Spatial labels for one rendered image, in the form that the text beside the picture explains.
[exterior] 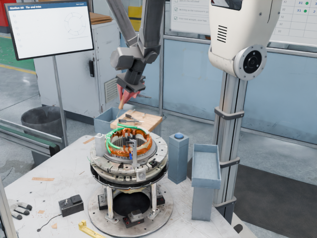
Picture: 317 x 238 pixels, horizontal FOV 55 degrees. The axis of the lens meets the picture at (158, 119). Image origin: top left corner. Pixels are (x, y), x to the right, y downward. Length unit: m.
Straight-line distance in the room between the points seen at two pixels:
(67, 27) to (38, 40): 0.21
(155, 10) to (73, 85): 2.93
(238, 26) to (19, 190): 1.25
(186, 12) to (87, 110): 1.61
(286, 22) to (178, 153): 2.01
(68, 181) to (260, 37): 1.13
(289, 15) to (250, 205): 1.72
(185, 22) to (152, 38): 2.43
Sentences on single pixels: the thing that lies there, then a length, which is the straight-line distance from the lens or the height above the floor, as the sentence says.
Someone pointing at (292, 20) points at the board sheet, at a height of 1.34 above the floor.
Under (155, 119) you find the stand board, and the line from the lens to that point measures 1.55.
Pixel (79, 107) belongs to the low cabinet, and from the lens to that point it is 3.84.
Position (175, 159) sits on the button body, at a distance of 1.50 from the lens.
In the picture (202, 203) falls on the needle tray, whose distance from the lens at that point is 1.34.
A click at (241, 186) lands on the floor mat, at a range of 2.88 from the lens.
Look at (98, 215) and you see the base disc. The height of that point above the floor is 0.80.
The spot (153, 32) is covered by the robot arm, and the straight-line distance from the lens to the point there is 0.97.
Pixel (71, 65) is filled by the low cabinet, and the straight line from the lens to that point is 3.69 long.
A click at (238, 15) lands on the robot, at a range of 1.21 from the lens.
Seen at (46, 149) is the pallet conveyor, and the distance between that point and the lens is 2.05.
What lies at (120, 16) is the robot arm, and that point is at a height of 1.58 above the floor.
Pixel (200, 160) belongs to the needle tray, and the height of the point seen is 1.02.
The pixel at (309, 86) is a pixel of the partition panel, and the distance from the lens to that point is 3.30.
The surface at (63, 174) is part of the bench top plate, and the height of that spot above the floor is 0.78.
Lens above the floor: 1.77
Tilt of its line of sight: 27 degrees down
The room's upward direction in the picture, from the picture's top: 1 degrees clockwise
